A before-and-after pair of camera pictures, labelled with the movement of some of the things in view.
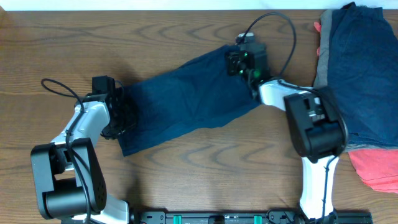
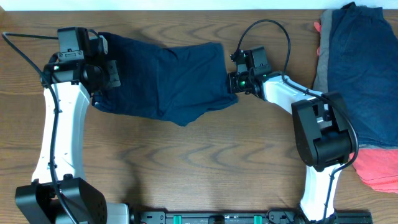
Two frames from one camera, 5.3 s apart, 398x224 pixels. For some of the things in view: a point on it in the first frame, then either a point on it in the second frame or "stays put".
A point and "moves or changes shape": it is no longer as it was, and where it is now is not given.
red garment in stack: [377, 167] stays put
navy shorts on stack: [364, 71] stays put
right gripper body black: [238, 66] → [239, 83]
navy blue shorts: [199, 89] moves or changes shape
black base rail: [245, 217] stays put
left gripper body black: [119, 125] → [112, 78]
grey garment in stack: [321, 78] stays put
